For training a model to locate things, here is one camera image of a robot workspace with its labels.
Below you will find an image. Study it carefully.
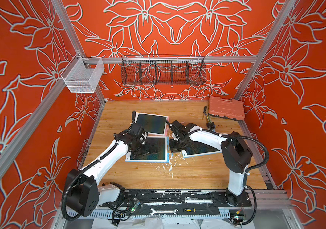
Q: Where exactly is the blue tablet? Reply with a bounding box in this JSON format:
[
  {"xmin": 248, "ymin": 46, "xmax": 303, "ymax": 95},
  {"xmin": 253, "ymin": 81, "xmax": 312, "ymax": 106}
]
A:
[
  {"xmin": 125, "ymin": 136, "xmax": 169, "ymax": 163},
  {"xmin": 180, "ymin": 140, "xmax": 221, "ymax": 158}
]

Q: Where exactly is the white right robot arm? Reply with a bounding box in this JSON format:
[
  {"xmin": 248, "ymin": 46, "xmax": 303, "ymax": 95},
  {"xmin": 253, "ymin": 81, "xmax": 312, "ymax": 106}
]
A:
[{"xmin": 166, "ymin": 120, "xmax": 269, "ymax": 207}]

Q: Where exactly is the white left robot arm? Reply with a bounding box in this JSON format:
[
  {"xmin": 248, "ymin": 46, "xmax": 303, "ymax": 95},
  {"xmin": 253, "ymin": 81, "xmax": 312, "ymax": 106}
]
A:
[{"xmin": 61, "ymin": 111, "xmax": 156, "ymax": 221}]

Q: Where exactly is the red plastic tool case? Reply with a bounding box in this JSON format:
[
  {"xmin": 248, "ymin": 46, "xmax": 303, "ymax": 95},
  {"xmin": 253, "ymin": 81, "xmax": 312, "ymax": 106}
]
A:
[{"xmin": 208, "ymin": 96, "xmax": 245, "ymax": 121}]

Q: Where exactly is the silver combination wrench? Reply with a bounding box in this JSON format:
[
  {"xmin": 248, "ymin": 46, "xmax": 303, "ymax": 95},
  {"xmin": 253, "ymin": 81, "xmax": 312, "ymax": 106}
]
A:
[{"xmin": 149, "ymin": 208, "xmax": 178, "ymax": 215}]

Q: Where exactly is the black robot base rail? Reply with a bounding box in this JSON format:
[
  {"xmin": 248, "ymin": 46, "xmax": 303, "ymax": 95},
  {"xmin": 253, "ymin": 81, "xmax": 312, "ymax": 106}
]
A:
[{"xmin": 98, "ymin": 188, "xmax": 252, "ymax": 208}]

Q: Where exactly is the yellow handled screwdriver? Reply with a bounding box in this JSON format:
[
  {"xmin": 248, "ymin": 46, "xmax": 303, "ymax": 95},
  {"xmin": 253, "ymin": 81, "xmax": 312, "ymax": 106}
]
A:
[{"xmin": 183, "ymin": 208, "xmax": 209, "ymax": 212}]

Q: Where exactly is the black wire wall basket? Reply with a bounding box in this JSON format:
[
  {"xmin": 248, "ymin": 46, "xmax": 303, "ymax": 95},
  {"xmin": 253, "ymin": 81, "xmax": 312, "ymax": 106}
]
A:
[{"xmin": 121, "ymin": 54, "xmax": 207, "ymax": 86}]

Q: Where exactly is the white slotted cable duct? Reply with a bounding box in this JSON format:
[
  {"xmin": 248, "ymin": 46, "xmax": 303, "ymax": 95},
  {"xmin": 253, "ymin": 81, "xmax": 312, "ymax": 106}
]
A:
[{"xmin": 65, "ymin": 208, "xmax": 231, "ymax": 220}]

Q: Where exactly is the clear plastic wall bin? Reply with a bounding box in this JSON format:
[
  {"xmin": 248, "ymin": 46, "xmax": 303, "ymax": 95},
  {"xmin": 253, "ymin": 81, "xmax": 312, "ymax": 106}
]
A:
[{"xmin": 61, "ymin": 52, "xmax": 105, "ymax": 93}]

